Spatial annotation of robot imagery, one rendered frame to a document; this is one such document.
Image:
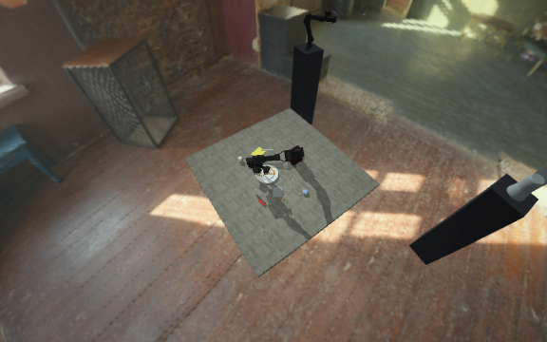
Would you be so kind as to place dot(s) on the yellow flat rectangular pad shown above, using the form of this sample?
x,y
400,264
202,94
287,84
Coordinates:
x,y
258,151

